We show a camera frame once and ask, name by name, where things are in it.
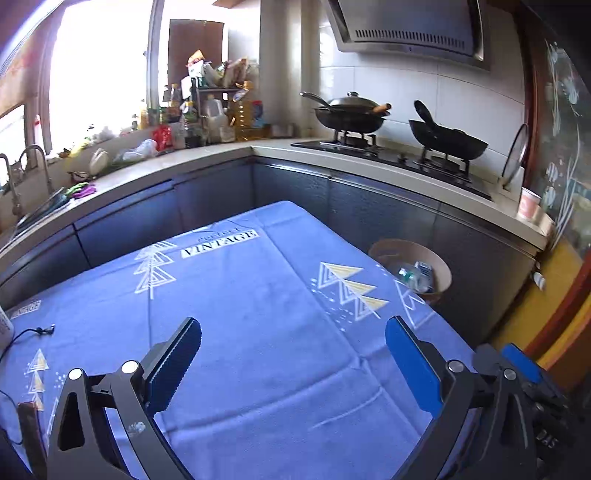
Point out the steel kitchen faucet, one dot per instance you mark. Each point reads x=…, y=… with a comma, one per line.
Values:
x=14, y=194
x=44, y=159

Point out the glass pot lid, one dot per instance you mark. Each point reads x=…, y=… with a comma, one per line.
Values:
x=515, y=161

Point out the grey metal container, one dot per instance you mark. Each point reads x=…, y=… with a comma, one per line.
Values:
x=284, y=130

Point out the pile of food bags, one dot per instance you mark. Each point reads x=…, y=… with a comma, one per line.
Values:
x=221, y=69

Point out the black gas stove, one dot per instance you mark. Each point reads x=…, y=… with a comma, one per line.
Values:
x=397, y=159

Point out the brown wooden panel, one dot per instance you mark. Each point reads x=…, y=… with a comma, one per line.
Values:
x=194, y=37

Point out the black frying pan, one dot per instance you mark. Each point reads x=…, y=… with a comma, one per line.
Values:
x=448, y=143

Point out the grey kitchen counter cabinet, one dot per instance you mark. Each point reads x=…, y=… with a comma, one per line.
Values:
x=369, y=207

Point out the white container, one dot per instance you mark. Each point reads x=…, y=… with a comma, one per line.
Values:
x=4, y=327

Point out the pink paper cup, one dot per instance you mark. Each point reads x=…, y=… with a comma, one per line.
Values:
x=527, y=205

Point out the white round bowl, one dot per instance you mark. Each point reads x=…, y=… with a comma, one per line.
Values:
x=99, y=161

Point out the blue white packet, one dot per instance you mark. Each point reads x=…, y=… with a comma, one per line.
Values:
x=425, y=277

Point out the yellow cooking oil bottle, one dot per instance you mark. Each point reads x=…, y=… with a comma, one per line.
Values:
x=244, y=120

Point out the green and purple scrubbers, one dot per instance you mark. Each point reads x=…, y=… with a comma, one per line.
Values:
x=81, y=190

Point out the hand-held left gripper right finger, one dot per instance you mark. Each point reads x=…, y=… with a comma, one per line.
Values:
x=413, y=364

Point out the blue printed tablecloth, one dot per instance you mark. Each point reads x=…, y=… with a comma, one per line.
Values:
x=277, y=346

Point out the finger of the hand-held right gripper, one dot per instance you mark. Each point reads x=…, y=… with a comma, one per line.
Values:
x=521, y=360

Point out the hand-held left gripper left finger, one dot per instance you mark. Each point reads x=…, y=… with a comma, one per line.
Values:
x=178, y=364

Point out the round cardboard bin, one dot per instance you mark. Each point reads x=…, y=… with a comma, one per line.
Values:
x=392, y=254

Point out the dark sauce bottle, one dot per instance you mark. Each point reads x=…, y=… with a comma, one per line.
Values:
x=191, y=134

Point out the white plastic jug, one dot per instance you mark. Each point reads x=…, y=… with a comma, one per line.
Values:
x=217, y=127

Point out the black wok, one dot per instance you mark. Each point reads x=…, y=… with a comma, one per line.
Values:
x=351, y=121

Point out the red plastic packet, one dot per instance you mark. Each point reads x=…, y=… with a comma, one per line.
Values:
x=162, y=137

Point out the steel range hood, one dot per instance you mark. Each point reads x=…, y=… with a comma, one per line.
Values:
x=406, y=23

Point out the kitchen window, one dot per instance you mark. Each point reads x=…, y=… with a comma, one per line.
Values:
x=92, y=69

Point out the white plastic bag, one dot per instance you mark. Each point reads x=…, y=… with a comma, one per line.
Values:
x=138, y=150

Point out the crumpled clear plastic bottle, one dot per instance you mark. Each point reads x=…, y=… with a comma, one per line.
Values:
x=408, y=277

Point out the painted glass sliding door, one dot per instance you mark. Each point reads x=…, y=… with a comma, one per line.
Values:
x=563, y=184

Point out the steel kitchen sink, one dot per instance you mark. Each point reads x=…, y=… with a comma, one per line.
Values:
x=41, y=207

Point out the black storage rack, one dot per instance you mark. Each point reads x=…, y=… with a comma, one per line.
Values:
x=203, y=92

